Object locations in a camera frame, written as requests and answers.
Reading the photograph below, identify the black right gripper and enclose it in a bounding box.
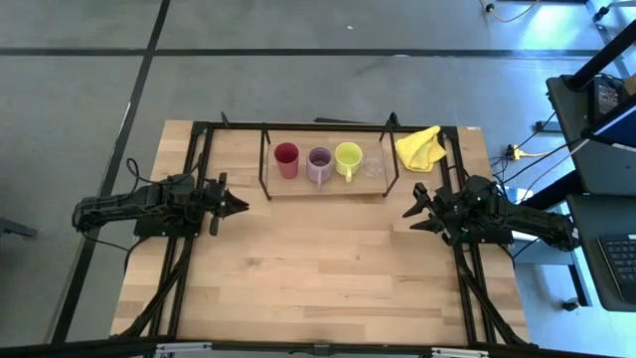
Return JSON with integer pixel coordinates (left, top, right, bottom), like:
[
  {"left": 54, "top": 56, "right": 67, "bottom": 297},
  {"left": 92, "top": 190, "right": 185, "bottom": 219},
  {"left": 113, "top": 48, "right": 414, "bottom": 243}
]
[{"left": 402, "top": 182, "right": 471, "bottom": 246}]

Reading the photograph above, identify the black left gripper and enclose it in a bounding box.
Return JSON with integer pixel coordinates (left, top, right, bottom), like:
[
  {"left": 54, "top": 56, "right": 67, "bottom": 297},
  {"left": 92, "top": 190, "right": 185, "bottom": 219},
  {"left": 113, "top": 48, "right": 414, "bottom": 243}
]
[{"left": 196, "top": 171, "right": 250, "bottom": 238}]

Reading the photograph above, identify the small clear glass cup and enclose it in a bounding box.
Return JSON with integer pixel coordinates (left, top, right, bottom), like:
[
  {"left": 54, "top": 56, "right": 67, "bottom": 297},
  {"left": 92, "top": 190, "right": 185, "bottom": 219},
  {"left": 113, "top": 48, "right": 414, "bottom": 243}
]
[{"left": 361, "top": 147, "right": 389, "bottom": 180}]

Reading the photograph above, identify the magenta tall plastic cup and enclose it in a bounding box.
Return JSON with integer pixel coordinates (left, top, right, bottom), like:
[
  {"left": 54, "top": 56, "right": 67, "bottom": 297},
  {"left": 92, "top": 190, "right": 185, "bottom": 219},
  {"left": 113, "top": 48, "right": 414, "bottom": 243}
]
[{"left": 273, "top": 141, "right": 301, "bottom": 181}]

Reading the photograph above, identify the yellow mug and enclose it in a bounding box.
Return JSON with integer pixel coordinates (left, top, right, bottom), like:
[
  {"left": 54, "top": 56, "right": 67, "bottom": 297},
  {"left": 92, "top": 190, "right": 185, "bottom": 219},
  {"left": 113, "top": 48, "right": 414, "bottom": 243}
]
[{"left": 333, "top": 140, "right": 365, "bottom": 183}]

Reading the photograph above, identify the lilac ribbed mug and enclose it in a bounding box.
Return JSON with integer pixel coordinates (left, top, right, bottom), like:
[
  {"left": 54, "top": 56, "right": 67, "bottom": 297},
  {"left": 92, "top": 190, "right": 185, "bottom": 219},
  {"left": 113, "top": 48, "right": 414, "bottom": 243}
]
[{"left": 305, "top": 145, "right": 336, "bottom": 191}]

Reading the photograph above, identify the yellow cloth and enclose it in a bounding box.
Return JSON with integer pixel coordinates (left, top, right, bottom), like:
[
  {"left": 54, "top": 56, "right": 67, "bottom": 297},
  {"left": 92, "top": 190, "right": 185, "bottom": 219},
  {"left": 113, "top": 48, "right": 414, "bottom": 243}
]
[{"left": 395, "top": 124, "right": 448, "bottom": 174}]

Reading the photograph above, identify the white paper sheet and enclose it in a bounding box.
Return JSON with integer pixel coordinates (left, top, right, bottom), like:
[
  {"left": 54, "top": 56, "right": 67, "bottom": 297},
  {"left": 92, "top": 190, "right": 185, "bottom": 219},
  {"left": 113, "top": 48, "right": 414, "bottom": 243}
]
[{"left": 510, "top": 228, "right": 542, "bottom": 246}]

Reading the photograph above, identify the yellow power plug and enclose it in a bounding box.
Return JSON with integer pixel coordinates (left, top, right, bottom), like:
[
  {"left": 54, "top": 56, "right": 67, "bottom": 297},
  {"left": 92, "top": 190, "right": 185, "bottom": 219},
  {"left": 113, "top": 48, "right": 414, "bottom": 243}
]
[{"left": 506, "top": 143, "right": 549, "bottom": 162}]

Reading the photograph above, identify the black side desk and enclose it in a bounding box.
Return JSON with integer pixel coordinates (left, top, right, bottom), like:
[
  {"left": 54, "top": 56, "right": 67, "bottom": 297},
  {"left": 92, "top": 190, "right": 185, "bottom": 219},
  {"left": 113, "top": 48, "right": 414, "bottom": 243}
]
[{"left": 565, "top": 193, "right": 636, "bottom": 313}]

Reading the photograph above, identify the black keyboard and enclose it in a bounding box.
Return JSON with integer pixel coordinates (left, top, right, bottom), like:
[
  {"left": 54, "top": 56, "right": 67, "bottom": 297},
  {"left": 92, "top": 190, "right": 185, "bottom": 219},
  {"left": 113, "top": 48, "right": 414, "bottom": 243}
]
[{"left": 595, "top": 233, "right": 636, "bottom": 305}]

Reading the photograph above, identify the screen with blue edge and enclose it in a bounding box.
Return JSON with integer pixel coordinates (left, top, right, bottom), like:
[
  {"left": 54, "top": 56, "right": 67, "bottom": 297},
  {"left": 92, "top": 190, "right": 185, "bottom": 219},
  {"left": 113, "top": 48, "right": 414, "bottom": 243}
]
[{"left": 579, "top": 94, "right": 636, "bottom": 150}]

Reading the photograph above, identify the black power adapter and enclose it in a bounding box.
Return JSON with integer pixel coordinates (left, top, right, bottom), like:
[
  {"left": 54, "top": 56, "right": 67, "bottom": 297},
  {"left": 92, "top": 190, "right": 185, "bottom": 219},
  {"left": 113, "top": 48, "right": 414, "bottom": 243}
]
[{"left": 592, "top": 76, "right": 623, "bottom": 121}]

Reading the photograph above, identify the black slanted pole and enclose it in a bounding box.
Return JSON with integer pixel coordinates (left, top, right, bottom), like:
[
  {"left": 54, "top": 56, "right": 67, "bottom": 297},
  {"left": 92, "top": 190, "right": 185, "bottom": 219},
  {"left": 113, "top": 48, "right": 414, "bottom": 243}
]
[{"left": 565, "top": 19, "right": 636, "bottom": 93}]

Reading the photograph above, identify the black wire rack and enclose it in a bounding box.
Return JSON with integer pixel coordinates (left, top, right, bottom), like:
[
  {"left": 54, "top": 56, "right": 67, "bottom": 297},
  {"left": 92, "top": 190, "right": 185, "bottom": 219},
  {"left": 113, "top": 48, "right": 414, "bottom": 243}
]
[{"left": 257, "top": 112, "right": 401, "bottom": 201}]

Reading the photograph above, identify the black table frame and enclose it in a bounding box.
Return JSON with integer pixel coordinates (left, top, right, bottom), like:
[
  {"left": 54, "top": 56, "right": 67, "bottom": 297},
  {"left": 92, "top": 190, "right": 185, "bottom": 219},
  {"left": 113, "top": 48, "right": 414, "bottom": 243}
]
[{"left": 111, "top": 111, "right": 532, "bottom": 349}]

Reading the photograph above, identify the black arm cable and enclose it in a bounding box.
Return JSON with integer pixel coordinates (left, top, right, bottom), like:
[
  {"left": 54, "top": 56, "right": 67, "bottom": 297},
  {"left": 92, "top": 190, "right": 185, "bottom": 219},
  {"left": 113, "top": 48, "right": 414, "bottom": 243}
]
[{"left": 125, "top": 157, "right": 151, "bottom": 186}]

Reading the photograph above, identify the black camera rig bar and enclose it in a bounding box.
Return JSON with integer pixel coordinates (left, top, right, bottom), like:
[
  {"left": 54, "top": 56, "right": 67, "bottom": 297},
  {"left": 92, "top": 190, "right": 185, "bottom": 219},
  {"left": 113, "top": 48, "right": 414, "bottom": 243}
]
[{"left": 0, "top": 336, "right": 636, "bottom": 358}]

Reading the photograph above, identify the grey floor bracket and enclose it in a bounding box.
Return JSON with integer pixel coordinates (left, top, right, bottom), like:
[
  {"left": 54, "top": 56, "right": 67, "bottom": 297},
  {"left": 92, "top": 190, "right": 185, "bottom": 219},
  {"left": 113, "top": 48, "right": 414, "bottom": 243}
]
[{"left": 0, "top": 216, "right": 39, "bottom": 240}]

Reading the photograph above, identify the yellow floor cable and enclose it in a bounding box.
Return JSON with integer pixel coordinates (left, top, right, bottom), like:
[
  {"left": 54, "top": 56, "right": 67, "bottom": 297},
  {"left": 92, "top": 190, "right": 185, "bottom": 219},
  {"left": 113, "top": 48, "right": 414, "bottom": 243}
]
[{"left": 478, "top": 0, "right": 542, "bottom": 25}]

